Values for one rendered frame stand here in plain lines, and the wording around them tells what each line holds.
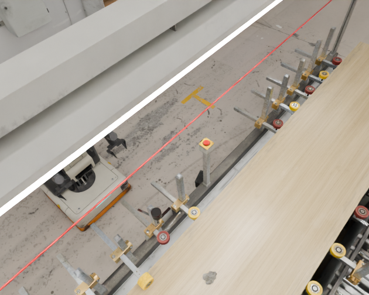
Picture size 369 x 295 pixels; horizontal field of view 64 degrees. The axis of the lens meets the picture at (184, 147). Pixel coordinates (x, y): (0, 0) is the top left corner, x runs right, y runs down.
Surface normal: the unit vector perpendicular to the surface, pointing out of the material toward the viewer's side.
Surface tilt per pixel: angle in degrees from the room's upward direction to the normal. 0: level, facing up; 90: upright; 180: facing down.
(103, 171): 0
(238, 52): 0
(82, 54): 90
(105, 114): 61
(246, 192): 0
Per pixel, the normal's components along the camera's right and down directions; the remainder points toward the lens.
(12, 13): 0.73, 0.52
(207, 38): 0.61, 0.16
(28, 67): -0.06, -0.59
